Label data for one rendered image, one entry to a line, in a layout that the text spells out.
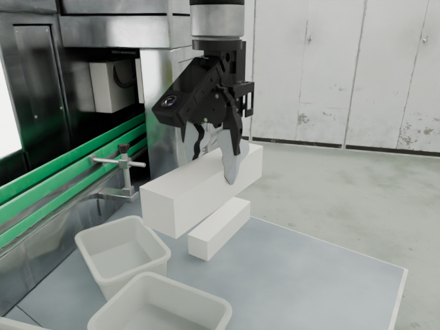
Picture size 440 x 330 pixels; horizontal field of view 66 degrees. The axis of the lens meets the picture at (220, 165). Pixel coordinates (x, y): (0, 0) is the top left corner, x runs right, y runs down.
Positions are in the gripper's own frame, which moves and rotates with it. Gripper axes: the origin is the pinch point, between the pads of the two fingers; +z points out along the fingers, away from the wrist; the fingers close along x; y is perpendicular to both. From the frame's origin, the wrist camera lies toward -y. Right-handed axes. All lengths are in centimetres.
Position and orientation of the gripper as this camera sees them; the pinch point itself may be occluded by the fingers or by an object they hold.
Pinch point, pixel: (209, 173)
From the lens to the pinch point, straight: 53.8
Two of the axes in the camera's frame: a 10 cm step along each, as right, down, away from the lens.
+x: -8.2, -2.2, 5.2
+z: 0.0, 9.2, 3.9
